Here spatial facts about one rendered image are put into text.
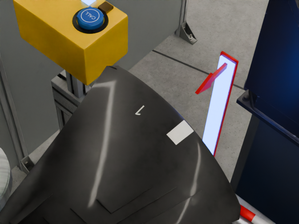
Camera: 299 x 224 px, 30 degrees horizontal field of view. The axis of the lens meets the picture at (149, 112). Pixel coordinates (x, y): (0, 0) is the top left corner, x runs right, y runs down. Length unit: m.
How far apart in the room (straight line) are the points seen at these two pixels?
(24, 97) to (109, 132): 1.12
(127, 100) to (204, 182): 0.13
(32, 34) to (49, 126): 1.01
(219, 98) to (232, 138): 1.32
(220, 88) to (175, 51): 1.57
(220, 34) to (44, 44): 1.51
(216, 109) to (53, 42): 0.29
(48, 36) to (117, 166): 0.36
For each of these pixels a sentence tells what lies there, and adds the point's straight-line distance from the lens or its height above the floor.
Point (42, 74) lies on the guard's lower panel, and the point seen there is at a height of 0.38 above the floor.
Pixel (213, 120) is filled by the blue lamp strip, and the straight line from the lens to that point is 0.77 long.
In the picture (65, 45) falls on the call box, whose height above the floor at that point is 1.05.
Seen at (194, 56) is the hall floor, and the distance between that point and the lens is 2.26.
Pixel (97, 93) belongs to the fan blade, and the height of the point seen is 1.19.
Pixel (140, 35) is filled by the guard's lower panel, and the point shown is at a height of 0.19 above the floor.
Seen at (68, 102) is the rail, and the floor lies 0.83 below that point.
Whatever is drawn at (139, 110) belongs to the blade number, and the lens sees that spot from 0.63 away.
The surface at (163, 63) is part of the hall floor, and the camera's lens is 2.23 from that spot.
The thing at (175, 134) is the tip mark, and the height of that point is 1.16.
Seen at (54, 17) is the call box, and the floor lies 1.07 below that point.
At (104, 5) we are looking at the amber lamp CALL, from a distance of 0.88.
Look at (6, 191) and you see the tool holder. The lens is 0.37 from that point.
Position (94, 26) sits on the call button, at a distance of 0.85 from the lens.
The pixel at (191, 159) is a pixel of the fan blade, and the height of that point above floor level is 1.15.
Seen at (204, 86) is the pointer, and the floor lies 1.18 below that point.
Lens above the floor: 1.69
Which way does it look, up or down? 54 degrees down
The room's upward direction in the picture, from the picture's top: 3 degrees clockwise
